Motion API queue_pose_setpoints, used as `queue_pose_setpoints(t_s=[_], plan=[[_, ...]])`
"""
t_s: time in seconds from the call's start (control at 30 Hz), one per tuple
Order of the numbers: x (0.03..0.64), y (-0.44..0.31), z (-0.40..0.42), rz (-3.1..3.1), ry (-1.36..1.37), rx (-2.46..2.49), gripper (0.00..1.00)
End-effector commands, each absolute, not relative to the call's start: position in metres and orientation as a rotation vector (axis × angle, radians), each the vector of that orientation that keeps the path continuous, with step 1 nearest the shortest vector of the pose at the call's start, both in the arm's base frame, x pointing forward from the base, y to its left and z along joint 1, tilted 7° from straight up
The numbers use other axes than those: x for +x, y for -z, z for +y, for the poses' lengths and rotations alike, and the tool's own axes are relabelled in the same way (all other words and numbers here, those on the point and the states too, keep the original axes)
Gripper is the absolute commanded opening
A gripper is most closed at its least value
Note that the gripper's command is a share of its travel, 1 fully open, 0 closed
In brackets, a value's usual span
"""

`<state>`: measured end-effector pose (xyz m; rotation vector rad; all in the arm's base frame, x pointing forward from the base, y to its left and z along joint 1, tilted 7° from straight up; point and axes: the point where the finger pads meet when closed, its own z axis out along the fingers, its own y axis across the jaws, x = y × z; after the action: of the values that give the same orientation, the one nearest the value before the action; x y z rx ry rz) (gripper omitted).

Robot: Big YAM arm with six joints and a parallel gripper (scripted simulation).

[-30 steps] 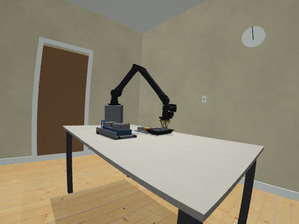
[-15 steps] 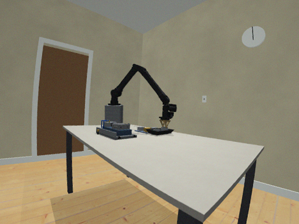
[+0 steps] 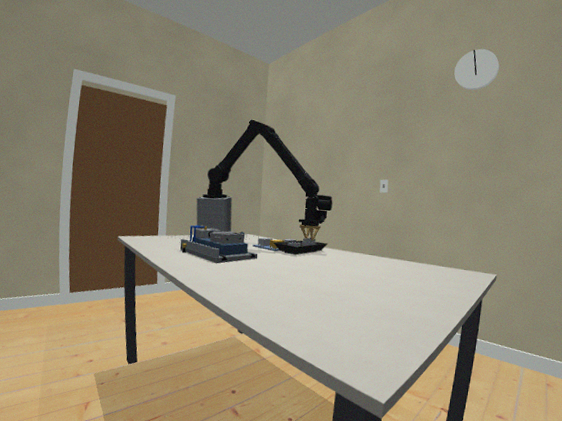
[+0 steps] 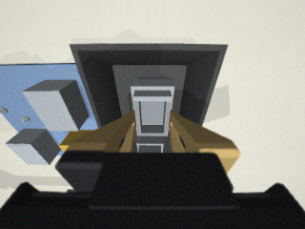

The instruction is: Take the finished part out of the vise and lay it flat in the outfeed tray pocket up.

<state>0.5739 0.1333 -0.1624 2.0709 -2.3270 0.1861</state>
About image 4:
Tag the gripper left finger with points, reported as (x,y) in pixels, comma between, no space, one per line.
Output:
(108,137)

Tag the grey metal block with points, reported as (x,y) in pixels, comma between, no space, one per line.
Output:
(34,146)
(58,103)

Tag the yellow block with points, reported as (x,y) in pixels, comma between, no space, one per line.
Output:
(72,135)

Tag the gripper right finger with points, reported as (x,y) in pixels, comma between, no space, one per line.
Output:
(199,139)

